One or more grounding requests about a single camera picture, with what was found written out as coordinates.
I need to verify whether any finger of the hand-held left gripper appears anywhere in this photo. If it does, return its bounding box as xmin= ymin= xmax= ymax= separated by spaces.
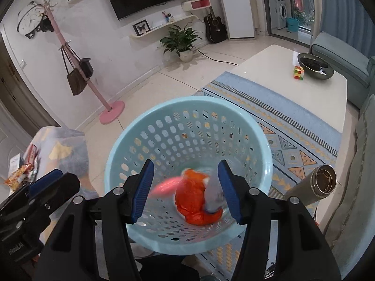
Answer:
xmin=26 ymin=173 xmax=81 ymax=229
xmin=0 ymin=169 xmax=63 ymax=215

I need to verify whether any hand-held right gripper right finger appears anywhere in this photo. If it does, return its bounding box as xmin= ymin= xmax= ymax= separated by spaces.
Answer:
xmin=218 ymin=159 xmax=342 ymax=281

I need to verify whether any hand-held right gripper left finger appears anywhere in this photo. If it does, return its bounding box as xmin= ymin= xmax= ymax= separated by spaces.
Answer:
xmin=41 ymin=159 xmax=155 ymax=281

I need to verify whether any pink wrapper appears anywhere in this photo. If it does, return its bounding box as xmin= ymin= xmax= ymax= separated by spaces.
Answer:
xmin=150 ymin=176 xmax=184 ymax=197

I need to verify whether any orange plastic bag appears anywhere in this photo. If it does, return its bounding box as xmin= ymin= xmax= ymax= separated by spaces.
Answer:
xmin=175 ymin=168 xmax=223 ymax=226

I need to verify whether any light blue plastic basket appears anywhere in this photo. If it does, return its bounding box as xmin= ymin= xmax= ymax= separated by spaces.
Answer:
xmin=105 ymin=95 xmax=273 ymax=255

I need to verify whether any orange snack packet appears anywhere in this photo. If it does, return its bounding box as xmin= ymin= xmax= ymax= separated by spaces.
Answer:
xmin=4 ymin=165 xmax=30 ymax=191

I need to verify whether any red and white snack packet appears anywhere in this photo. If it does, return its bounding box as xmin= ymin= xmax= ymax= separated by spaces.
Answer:
xmin=24 ymin=144 xmax=40 ymax=172

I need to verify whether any table with patterned cloth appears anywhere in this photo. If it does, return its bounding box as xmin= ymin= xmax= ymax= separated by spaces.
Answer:
xmin=22 ymin=126 xmax=100 ymax=240

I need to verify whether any white paper box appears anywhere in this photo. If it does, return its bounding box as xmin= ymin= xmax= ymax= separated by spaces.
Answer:
xmin=8 ymin=154 xmax=23 ymax=176

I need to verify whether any white panelled door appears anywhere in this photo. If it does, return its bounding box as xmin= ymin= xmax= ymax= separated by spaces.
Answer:
xmin=0 ymin=101 xmax=33 ymax=176

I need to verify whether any steel thermos flask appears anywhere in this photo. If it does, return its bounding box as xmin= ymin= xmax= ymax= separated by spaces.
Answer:
xmin=284 ymin=164 xmax=337 ymax=208

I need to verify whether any pink coat rack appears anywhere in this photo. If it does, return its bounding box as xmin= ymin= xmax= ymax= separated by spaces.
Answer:
xmin=41 ymin=0 xmax=125 ymax=124

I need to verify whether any brown handbag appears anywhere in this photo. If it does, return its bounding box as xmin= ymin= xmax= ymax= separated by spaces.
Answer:
xmin=60 ymin=47 xmax=87 ymax=96

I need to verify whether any small black bag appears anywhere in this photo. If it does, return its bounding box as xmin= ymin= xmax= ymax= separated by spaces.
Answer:
xmin=79 ymin=59 xmax=94 ymax=78

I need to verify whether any white coffee table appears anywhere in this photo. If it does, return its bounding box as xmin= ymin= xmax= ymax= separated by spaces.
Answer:
xmin=231 ymin=44 xmax=348 ymax=133

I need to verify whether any grey-green sofa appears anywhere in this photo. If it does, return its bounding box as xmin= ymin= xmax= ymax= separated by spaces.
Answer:
xmin=322 ymin=94 xmax=375 ymax=278

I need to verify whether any dark metal bowl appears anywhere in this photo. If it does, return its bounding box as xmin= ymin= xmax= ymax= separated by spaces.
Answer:
xmin=297 ymin=53 xmax=334 ymax=80

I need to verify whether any black remote control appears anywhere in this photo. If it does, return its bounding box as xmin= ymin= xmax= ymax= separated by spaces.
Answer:
xmin=299 ymin=57 xmax=323 ymax=71

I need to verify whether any potted green plant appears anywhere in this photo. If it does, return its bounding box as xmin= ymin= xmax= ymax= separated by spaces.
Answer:
xmin=160 ymin=25 xmax=203 ymax=63

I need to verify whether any black hanging cap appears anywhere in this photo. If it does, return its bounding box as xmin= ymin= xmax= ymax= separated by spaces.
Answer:
xmin=39 ymin=12 xmax=55 ymax=33

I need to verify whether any black acoustic guitar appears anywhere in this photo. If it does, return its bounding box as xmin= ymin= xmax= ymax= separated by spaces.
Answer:
xmin=199 ymin=0 xmax=227 ymax=43

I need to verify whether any framed butterfly picture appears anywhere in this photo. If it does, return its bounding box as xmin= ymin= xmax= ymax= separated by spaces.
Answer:
xmin=133 ymin=19 xmax=151 ymax=36

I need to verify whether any teal armchair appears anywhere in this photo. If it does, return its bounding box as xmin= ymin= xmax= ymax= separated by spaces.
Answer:
xmin=311 ymin=32 xmax=375 ymax=109

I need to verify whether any white washing machine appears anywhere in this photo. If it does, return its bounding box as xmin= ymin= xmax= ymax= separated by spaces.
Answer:
xmin=268 ymin=0 xmax=289 ymax=30

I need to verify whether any white standing air conditioner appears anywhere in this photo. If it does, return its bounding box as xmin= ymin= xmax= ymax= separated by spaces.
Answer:
xmin=212 ymin=0 xmax=255 ymax=40

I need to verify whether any balcony potted plant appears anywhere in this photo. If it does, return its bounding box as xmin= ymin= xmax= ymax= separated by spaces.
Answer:
xmin=293 ymin=6 xmax=311 ymax=26

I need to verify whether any blue curtain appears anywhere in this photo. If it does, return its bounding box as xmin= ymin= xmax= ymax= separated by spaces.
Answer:
xmin=321 ymin=0 xmax=372 ymax=62

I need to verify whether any black floor cable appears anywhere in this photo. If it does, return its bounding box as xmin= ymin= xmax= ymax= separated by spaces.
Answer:
xmin=192 ymin=47 xmax=239 ymax=65

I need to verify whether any panda wall clock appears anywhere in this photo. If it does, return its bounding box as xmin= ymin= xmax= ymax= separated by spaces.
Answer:
xmin=17 ymin=1 xmax=44 ymax=38

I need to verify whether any white curved wall shelf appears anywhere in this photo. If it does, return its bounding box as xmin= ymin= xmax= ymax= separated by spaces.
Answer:
xmin=130 ymin=15 xmax=198 ymax=38

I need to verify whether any white and red wall box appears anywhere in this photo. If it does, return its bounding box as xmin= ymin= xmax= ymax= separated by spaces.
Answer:
xmin=182 ymin=0 xmax=211 ymax=11

